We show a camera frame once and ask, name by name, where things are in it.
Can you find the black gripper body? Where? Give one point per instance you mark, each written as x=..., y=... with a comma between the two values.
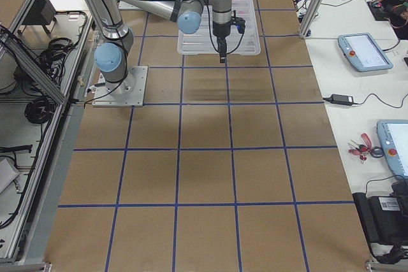
x=220, y=31

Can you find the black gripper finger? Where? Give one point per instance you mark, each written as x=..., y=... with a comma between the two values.
x=222, y=51

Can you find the clear plastic box lid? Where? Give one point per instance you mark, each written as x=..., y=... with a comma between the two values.
x=242, y=44

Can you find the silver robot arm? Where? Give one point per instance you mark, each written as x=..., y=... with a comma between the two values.
x=134, y=4

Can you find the black power adapter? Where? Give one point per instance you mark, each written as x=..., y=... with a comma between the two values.
x=340, y=99

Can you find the red key bunch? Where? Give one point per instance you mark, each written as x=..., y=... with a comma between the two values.
x=365, y=149

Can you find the teach pendant near keys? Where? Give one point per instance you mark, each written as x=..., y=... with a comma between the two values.
x=393, y=138

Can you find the black device with label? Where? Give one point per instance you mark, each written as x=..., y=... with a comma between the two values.
x=384, y=223

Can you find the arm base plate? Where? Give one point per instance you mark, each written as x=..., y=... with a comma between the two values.
x=130, y=92
x=126, y=6

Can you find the teach pendant near post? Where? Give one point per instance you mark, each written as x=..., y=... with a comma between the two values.
x=363, y=53

